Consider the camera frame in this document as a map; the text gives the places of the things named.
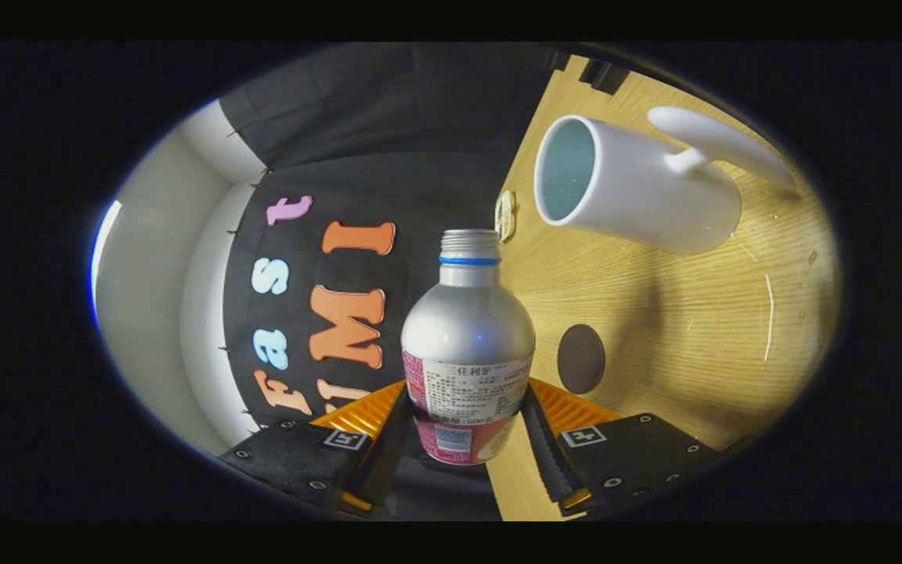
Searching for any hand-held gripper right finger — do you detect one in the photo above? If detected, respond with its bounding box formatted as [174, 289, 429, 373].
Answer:
[520, 378, 722, 518]

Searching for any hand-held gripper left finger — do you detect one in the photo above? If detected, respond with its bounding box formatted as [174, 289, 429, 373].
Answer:
[220, 380, 413, 518]

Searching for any round dark brown coaster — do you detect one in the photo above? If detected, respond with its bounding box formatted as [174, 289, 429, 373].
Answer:
[557, 324, 607, 395]

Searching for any silver juice bottle red label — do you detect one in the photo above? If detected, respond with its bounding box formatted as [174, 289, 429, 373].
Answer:
[401, 229, 536, 466]

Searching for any white ceramic cup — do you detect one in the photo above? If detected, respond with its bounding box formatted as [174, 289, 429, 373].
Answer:
[534, 106, 800, 255]

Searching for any wooden table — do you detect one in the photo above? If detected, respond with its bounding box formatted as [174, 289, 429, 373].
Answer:
[485, 53, 841, 522]

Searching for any white compartment tray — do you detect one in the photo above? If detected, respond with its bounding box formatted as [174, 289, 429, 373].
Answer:
[496, 189, 518, 244]

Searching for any black backdrop cloth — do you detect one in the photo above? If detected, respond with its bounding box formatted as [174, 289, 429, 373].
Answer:
[220, 43, 569, 522]

